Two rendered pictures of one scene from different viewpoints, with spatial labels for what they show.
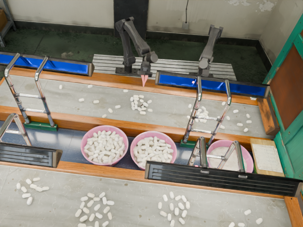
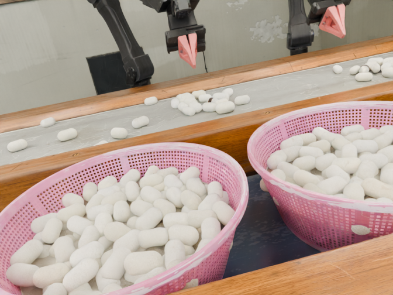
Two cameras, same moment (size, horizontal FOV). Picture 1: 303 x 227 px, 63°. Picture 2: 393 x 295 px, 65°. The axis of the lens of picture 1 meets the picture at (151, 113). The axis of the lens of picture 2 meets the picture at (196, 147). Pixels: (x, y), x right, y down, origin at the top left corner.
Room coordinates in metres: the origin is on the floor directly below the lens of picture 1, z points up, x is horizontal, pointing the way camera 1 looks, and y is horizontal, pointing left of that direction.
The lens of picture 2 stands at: (0.47, 0.18, 0.93)
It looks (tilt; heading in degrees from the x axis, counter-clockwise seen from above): 23 degrees down; 355
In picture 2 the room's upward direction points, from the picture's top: 10 degrees counter-clockwise
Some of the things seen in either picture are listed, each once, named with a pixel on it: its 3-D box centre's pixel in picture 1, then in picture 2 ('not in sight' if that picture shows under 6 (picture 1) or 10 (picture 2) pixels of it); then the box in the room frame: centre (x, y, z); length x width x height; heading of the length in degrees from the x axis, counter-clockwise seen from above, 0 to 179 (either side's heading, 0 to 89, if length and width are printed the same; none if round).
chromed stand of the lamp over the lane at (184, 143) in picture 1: (203, 114); not in sight; (0.97, -0.30, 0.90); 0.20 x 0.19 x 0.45; 91
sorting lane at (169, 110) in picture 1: (132, 106); (186, 116); (1.10, 0.13, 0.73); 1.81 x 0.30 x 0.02; 91
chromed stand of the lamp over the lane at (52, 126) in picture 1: (38, 93); not in sight; (0.95, 0.67, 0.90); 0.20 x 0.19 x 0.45; 91
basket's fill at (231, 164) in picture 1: (227, 164); not in sight; (0.77, -0.48, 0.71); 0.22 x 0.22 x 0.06
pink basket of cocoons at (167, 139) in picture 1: (153, 154); (362, 173); (0.77, -0.04, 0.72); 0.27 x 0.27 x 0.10
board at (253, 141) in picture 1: (268, 163); not in sight; (0.78, -0.70, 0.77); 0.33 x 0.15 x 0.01; 1
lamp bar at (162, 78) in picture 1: (211, 82); not in sight; (1.05, -0.31, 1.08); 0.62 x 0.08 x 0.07; 91
